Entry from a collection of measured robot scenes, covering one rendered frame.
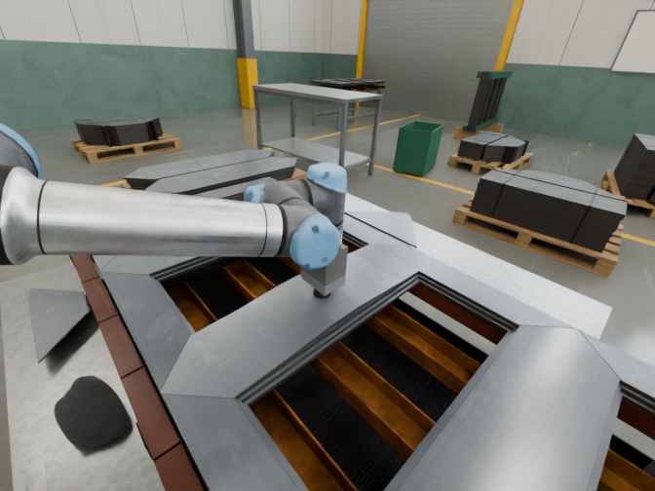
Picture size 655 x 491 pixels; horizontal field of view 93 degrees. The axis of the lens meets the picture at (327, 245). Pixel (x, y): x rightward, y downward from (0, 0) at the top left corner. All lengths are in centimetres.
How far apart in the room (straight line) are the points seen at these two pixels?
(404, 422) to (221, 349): 42
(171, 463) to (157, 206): 38
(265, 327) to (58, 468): 44
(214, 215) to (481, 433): 52
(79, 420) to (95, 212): 55
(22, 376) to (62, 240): 69
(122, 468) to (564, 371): 85
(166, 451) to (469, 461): 45
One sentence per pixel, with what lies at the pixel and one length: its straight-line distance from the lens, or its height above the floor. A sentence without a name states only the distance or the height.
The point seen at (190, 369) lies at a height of 84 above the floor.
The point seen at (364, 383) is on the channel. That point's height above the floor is 68.
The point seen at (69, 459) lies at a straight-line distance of 86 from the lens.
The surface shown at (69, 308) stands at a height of 72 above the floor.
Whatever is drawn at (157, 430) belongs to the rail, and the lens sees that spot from 63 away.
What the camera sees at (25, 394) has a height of 68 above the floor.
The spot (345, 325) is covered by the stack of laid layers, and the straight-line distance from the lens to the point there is 71.
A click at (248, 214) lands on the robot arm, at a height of 117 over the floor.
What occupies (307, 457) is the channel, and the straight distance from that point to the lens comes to 73.
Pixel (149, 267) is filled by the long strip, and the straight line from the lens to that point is 95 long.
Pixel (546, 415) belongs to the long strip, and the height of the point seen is 84.
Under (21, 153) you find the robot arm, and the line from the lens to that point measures 55.
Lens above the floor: 135
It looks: 32 degrees down
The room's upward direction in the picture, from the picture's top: 3 degrees clockwise
